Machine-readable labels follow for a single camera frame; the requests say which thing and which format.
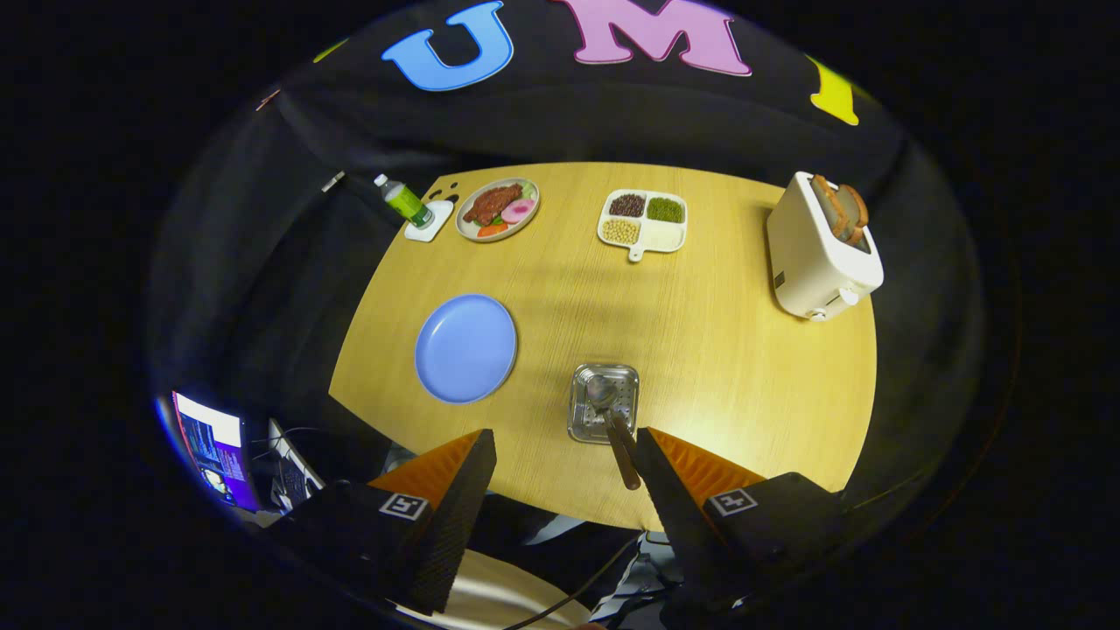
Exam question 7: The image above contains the blue round plate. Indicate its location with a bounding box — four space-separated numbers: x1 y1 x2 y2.
414 293 519 405

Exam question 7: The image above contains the black cable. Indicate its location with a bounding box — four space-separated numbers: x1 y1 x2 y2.
503 534 640 630

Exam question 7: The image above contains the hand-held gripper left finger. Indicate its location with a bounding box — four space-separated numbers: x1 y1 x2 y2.
289 428 498 616

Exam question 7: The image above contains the square metal wire basket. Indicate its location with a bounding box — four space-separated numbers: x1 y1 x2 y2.
567 363 641 445

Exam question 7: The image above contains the green label plastic bottle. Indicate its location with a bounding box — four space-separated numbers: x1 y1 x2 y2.
374 173 435 230

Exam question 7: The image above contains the white toaster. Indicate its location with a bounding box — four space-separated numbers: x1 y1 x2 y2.
766 171 885 323

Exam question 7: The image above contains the plate of meat and vegetables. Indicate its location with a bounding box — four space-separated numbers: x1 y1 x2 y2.
456 178 541 243

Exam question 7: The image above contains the white divided dish with beans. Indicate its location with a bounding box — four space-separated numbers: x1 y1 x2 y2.
597 189 689 263

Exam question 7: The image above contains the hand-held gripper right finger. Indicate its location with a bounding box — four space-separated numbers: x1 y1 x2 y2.
634 427 854 615

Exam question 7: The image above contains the spoon with brown handle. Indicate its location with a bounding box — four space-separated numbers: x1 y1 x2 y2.
584 374 642 491

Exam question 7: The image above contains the white square coaster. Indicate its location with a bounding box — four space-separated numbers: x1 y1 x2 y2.
404 199 455 243

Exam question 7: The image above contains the person's white clothing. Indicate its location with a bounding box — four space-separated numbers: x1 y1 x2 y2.
394 549 596 630

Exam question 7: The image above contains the lit computer monitor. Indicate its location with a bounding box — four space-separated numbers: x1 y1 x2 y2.
171 391 262 513

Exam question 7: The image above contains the white laptop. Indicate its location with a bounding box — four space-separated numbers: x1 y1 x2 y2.
267 418 326 513

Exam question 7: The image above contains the toasted bread slice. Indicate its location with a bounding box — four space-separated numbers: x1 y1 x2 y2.
809 173 854 242
836 182 872 231

